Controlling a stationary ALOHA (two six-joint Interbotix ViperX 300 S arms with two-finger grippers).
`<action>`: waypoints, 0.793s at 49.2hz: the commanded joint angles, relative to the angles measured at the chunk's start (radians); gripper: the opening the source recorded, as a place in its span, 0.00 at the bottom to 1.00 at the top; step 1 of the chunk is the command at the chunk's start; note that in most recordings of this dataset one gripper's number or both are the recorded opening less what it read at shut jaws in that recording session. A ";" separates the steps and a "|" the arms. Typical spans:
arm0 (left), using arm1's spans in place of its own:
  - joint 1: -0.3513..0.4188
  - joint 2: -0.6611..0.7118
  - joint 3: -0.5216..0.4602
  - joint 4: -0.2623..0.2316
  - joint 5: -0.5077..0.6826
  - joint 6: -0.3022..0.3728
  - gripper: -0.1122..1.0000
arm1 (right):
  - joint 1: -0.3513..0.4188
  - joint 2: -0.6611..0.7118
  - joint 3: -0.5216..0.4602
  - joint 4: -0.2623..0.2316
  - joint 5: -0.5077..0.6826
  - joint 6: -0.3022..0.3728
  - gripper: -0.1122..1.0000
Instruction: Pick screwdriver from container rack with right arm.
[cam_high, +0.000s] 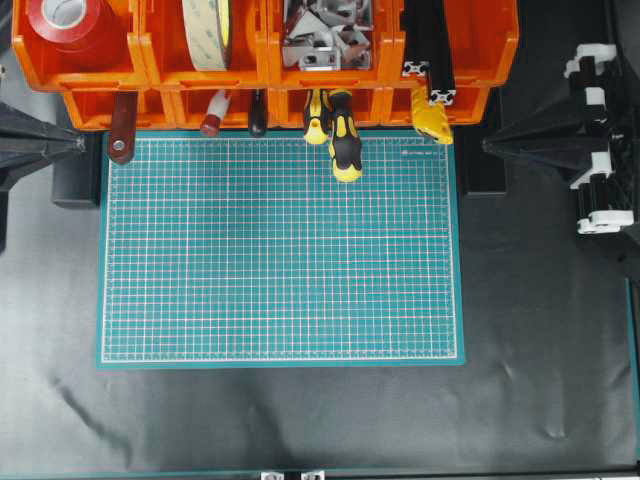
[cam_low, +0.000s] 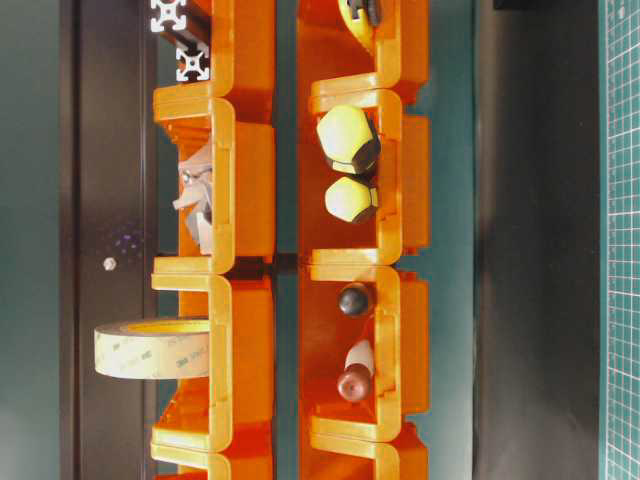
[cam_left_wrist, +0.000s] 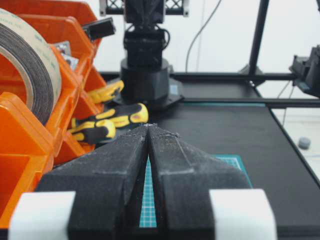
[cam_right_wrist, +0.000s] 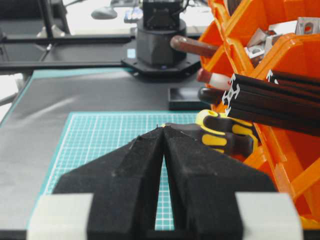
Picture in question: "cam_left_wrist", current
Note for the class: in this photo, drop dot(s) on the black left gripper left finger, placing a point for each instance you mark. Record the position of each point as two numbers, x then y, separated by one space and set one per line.
108 184

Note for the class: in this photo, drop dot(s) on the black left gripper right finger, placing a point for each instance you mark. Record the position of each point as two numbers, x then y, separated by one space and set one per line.
169 147

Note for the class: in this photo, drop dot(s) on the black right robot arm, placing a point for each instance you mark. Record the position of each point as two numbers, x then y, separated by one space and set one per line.
182 174

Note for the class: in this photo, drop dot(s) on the orange container rack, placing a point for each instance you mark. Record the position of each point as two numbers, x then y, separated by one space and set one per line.
28 148

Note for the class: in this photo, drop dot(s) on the green cutting mat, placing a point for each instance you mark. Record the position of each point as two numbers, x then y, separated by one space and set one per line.
179 197

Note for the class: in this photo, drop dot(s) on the black table mat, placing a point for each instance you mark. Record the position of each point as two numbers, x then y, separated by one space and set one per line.
271 159

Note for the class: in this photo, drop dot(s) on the small grey cap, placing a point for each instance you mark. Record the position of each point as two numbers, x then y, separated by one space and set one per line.
304 143

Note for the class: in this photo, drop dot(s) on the black device at right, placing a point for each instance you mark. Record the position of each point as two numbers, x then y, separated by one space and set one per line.
307 72

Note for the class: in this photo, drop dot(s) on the roll of double-sided tape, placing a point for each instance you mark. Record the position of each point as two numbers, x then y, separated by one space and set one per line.
30 54

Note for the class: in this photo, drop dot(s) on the black aluminium frame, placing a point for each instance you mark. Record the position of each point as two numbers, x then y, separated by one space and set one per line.
250 75

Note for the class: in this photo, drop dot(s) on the black camera on rack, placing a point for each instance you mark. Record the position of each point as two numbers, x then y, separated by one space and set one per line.
99 29

